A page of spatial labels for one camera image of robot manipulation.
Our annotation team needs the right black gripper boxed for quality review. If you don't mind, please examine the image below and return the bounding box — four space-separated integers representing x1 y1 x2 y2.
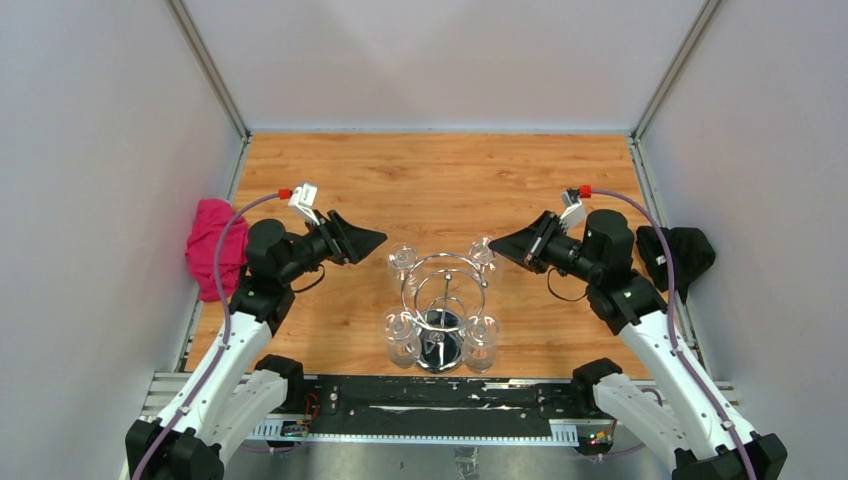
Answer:
489 210 601 284

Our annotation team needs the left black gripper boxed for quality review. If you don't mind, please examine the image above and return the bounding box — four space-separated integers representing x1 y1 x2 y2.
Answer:
278 210 386 285

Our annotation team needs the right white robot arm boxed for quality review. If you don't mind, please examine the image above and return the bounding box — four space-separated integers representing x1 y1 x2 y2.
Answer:
490 209 788 479

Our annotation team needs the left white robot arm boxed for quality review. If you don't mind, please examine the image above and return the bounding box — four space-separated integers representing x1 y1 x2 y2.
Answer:
125 210 388 479

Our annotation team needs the chrome wine glass rack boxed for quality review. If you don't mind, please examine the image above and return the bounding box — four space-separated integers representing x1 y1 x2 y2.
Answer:
399 252 488 374

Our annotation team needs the pink cloth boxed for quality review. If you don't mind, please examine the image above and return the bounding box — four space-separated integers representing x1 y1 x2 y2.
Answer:
185 198 249 303

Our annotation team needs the black cloth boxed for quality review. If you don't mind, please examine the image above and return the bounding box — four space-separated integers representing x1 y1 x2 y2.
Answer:
636 225 716 302

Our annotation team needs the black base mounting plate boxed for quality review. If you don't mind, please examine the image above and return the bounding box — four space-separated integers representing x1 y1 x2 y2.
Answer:
248 375 620 446

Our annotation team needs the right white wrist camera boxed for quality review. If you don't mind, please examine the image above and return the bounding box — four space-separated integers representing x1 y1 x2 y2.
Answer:
559 188 587 234

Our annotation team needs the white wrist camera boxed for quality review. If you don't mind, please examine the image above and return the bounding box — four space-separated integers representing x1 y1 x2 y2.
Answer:
559 188 587 234
287 182 319 225

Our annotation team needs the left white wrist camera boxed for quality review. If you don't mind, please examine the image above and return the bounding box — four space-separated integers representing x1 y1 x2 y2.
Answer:
287 182 319 225

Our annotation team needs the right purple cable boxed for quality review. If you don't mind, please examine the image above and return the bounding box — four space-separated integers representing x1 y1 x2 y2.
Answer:
579 186 760 480

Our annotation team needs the purple cable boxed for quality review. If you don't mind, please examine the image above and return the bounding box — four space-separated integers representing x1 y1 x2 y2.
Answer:
129 189 293 480
579 186 760 480

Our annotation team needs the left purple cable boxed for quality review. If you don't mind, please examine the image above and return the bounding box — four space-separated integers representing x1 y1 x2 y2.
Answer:
129 189 293 480

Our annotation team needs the aluminium frame rail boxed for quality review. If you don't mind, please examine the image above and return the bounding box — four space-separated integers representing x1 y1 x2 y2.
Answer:
119 370 763 480

